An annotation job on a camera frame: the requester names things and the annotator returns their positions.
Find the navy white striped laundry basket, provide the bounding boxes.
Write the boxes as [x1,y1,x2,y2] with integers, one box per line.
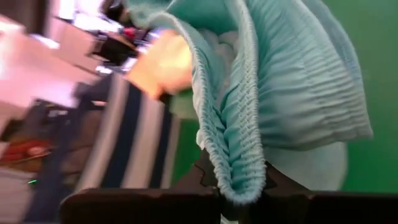
[74,73,181,190]

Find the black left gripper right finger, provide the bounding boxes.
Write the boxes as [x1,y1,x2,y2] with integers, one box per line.
[264,163,310,194]

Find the light wooden desk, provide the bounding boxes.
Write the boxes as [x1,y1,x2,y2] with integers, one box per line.
[0,18,103,110]

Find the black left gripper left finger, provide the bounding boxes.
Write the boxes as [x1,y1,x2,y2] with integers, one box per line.
[183,150,221,194]

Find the teal shorts with white lining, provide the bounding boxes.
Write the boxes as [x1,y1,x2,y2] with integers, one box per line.
[123,0,374,206]

